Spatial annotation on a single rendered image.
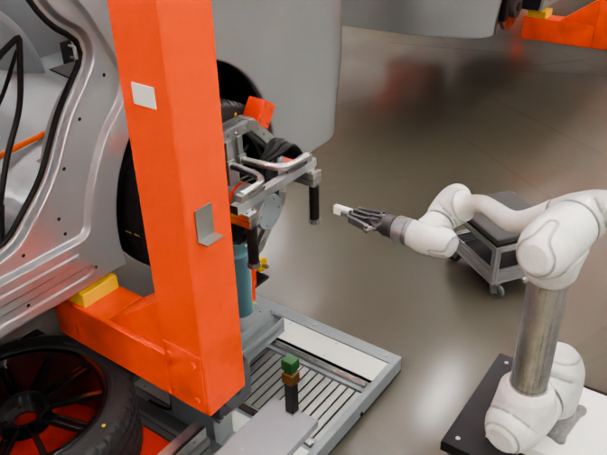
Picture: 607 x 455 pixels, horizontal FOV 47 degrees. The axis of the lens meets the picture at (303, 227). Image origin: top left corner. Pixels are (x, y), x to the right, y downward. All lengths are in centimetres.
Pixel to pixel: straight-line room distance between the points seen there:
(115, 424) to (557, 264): 129
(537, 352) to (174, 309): 96
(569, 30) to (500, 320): 281
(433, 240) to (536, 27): 360
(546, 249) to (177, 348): 100
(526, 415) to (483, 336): 119
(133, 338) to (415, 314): 154
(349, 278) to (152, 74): 213
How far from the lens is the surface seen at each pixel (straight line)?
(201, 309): 183
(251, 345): 284
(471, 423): 238
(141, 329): 210
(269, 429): 212
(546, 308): 183
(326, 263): 359
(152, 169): 168
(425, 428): 275
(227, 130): 229
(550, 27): 557
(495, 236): 325
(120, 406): 218
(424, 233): 219
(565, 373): 218
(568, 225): 171
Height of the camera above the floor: 199
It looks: 31 degrees down
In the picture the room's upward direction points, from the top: 1 degrees counter-clockwise
